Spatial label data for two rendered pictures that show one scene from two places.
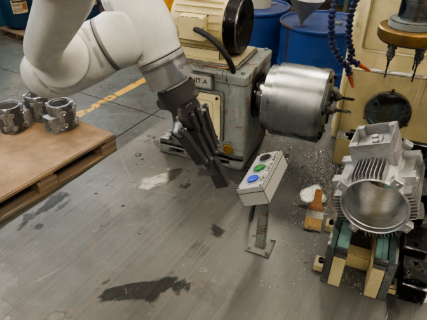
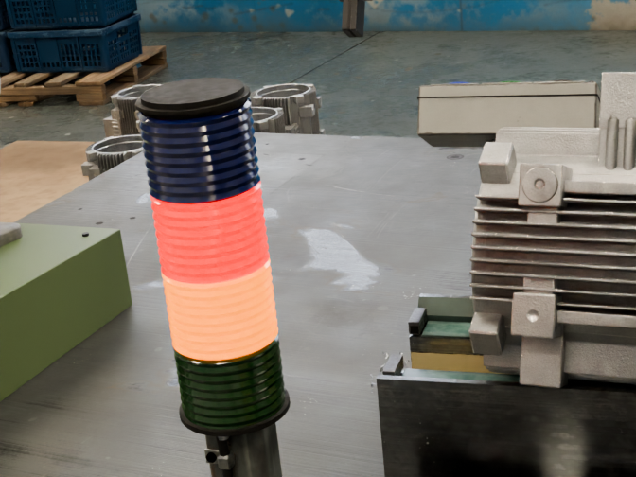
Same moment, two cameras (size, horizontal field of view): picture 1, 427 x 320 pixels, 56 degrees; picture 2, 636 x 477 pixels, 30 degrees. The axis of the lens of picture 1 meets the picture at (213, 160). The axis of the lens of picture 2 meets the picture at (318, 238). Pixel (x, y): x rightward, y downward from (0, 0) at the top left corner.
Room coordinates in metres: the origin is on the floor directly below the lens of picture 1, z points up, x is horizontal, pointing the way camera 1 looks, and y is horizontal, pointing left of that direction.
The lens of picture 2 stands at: (0.53, -1.23, 1.36)
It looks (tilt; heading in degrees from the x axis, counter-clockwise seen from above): 21 degrees down; 86
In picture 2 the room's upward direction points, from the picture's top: 6 degrees counter-clockwise
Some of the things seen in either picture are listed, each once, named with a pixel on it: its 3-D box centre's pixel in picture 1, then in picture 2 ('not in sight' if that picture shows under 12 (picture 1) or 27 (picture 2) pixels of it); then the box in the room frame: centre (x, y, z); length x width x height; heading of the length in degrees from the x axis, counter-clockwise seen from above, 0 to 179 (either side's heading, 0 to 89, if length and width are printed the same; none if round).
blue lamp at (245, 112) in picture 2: not in sight; (200, 146); (0.52, -0.62, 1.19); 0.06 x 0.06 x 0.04
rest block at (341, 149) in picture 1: (344, 147); not in sight; (1.24, -0.48, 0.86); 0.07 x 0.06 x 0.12; 67
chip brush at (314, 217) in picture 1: (315, 209); not in sight; (0.96, -0.32, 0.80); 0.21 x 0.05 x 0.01; 161
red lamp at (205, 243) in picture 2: not in sight; (210, 225); (0.52, -0.62, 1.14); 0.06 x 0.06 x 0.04
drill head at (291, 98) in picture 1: (284, 99); not in sight; (1.27, -0.24, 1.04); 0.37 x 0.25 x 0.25; 67
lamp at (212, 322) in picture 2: not in sight; (220, 301); (0.52, -0.62, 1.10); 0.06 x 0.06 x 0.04
